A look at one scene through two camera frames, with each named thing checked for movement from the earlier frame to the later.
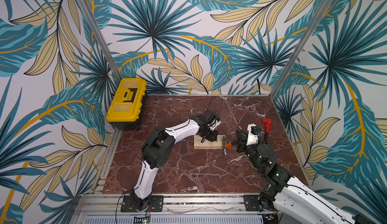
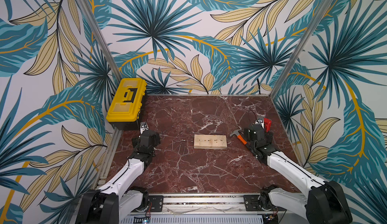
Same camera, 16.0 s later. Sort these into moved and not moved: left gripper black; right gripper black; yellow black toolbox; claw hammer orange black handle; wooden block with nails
Moved: claw hammer orange black handle; left gripper black; right gripper black
Not moved: yellow black toolbox; wooden block with nails
